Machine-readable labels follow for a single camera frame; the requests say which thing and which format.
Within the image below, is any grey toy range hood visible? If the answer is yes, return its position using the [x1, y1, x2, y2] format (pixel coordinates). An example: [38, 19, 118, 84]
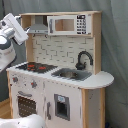
[25, 15, 48, 34]

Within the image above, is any metal toy sink basin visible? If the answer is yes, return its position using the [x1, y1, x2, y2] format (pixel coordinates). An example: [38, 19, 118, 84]
[52, 68, 92, 81]

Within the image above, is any wooden toy kitchen unit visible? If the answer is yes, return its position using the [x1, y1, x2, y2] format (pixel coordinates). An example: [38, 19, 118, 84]
[8, 11, 114, 128]

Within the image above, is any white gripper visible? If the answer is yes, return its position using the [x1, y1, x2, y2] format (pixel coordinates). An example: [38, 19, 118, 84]
[0, 13, 28, 45]

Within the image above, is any black toy stovetop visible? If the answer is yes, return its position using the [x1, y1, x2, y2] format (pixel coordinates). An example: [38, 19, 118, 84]
[18, 62, 55, 73]

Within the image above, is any red right oven knob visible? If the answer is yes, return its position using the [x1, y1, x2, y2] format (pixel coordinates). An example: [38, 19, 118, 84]
[31, 81, 37, 88]

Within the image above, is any black toy faucet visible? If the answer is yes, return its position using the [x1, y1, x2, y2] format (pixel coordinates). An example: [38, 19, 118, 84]
[75, 51, 93, 70]

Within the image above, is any white toy microwave door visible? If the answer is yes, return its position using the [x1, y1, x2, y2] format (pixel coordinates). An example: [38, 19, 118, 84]
[47, 14, 92, 35]

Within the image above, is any red oven knob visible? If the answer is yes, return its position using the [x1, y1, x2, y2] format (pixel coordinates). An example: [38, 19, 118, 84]
[31, 81, 37, 88]
[12, 77, 18, 83]

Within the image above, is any red left oven knob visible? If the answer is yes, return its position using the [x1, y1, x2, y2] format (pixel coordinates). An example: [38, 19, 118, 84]
[12, 77, 18, 83]

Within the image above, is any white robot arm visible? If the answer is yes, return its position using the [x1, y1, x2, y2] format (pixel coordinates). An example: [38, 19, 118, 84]
[0, 13, 28, 128]

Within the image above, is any white toy oven door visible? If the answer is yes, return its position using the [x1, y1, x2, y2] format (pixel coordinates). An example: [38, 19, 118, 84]
[11, 85, 43, 118]

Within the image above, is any white cabinet door with dispenser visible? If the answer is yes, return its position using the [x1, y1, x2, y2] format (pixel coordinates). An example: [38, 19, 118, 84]
[45, 81, 82, 128]

